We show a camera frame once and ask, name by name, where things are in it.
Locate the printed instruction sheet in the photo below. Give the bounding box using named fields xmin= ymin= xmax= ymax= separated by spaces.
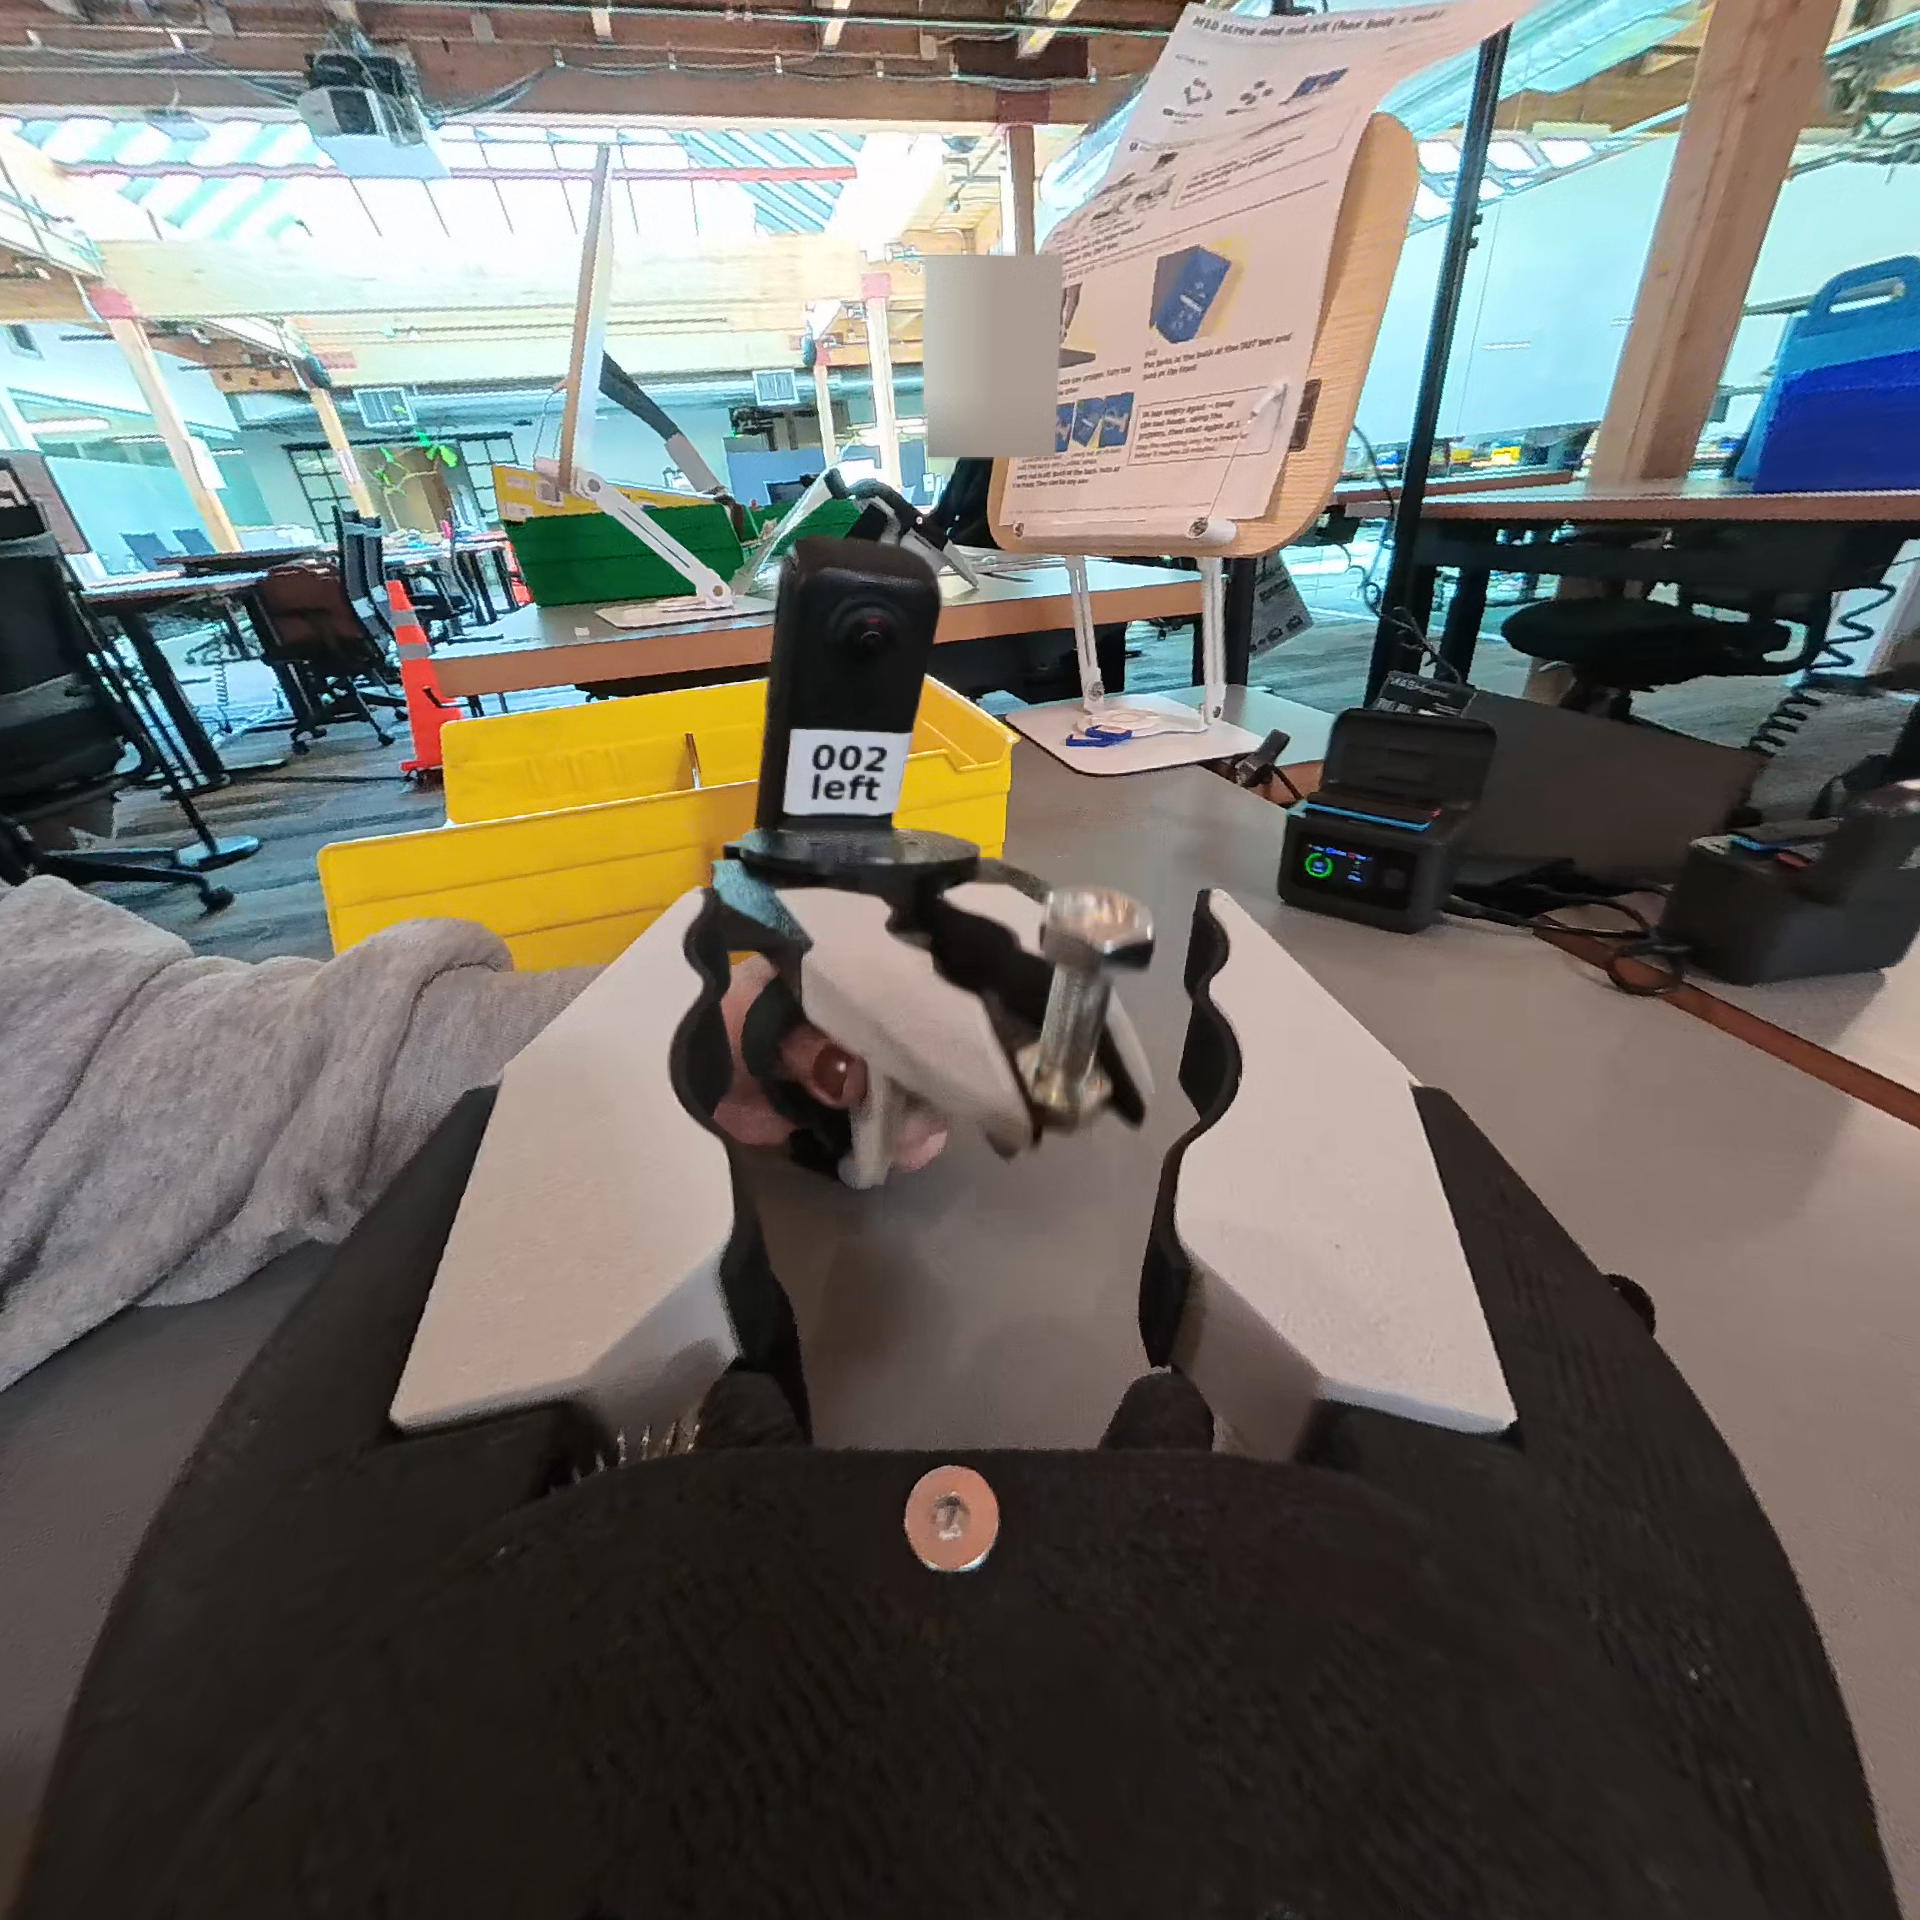
xmin=996 ymin=0 xmax=1522 ymax=535

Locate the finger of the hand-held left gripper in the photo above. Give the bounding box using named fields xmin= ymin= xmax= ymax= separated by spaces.
xmin=896 ymin=869 xmax=1160 ymax=1134
xmin=803 ymin=926 xmax=1041 ymax=1161

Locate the black pole stand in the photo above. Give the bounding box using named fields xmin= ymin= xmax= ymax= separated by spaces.
xmin=1401 ymin=30 xmax=1508 ymax=694

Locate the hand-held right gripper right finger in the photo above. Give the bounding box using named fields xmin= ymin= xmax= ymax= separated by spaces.
xmin=1144 ymin=887 xmax=1516 ymax=1465

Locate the wooden instruction board stand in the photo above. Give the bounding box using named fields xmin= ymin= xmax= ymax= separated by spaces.
xmin=986 ymin=113 xmax=1422 ymax=778

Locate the orange traffic cone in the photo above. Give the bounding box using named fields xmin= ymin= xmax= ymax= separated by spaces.
xmin=386 ymin=582 xmax=471 ymax=786

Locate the wooden post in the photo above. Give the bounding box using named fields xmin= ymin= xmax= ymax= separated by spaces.
xmin=1591 ymin=0 xmax=1849 ymax=485

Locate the white board stand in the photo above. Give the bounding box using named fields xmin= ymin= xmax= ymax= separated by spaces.
xmin=552 ymin=142 xmax=783 ymax=619

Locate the green plastic bin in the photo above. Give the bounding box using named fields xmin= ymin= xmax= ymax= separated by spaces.
xmin=499 ymin=502 xmax=752 ymax=609

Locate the black charging case with screen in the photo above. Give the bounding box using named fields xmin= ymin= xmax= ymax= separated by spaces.
xmin=1278 ymin=708 xmax=1498 ymax=934

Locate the person's left forearm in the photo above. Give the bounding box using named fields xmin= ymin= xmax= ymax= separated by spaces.
xmin=0 ymin=878 xmax=603 ymax=1390

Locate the yellow plastic bin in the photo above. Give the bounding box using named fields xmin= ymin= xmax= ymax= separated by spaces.
xmin=316 ymin=675 xmax=1020 ymax=978

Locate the long wooden top desk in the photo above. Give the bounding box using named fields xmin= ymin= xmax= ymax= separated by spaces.
xmin=427 ymin=559 xmax=1255 ymax=704

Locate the person's left hand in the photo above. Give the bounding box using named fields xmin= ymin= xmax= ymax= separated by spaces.
xmin=716 ymin=983 xmax=953 ymax=1178

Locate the coiled black cable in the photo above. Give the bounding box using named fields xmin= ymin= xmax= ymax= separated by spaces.
xmin=1748 ymin=571 xmax=1894 ymax=757

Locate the dark grey charger box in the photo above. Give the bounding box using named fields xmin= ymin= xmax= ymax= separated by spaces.
xmin=1663 ymin=780 xmax=1920 ymax=986

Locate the black frame desk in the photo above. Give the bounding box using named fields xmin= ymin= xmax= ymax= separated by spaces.
xmin=1324 ymin=471 xmax=1920 ymax=708

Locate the black office chair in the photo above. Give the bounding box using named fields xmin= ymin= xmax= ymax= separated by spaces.
xmin=244 ymin=559 xmax=411 ymax=757
xmin=1501 ymin=591 xmax=1801 ymax=730
xmin=0 ymin=511 xmax=269 ymax=915

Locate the blue plastic tote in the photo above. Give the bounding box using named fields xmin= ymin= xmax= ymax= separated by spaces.
xmin=1748 ymin=255 xmax=1920 ymax=497

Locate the silver hex bolt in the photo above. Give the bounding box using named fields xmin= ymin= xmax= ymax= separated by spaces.
xmin=1018 ymin=887 xmax=1160 ymax=1127

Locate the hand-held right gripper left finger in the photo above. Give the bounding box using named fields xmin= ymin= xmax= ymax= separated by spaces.
xmin=388 ymin=884 xmax=816 ymax=1438

